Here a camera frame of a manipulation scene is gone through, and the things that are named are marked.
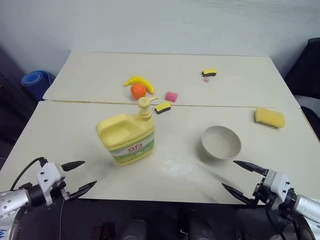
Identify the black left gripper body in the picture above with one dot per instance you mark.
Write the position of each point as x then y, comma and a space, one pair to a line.
61, 189

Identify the large yellow sponge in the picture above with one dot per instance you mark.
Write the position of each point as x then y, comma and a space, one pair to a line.
270, 117

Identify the orange fruit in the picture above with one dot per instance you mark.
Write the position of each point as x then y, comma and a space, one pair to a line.
138, 91

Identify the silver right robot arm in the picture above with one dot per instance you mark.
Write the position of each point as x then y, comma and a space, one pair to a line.
306, 205

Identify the black chair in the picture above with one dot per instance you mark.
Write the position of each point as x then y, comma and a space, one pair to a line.
306, 75

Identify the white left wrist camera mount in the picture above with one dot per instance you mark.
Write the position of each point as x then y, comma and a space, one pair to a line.
47, 175

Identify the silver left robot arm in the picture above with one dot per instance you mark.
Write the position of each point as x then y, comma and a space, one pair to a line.
12, 200

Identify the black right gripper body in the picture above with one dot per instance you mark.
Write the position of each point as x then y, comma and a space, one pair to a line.
261, 191

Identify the small yellow black sponge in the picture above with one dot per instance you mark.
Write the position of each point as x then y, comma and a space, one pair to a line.
209, 72
163, 108

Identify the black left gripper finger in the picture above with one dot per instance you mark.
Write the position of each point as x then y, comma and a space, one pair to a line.
83, 190
73, 165

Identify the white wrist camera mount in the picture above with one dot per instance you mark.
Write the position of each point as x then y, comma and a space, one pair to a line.
47, 175
277, 185

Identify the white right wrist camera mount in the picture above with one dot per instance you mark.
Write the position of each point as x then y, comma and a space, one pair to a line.
277, 185

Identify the pink sponge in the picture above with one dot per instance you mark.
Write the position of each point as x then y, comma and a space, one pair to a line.
171, 96

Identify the grey bowl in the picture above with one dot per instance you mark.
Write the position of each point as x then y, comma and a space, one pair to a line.
221, 145

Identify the dark furniture piece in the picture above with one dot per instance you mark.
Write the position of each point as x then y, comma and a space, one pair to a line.
12, 100

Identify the yellow banana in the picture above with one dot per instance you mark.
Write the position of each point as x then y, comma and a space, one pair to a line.
140, 80

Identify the yellow detergent bottle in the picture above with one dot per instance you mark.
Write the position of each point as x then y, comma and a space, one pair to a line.
125, 130

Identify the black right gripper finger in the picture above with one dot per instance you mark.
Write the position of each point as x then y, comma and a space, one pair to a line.
237, 193
251, 167

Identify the blue rolled foam mat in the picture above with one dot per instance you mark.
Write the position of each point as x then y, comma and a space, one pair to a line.
35, 81

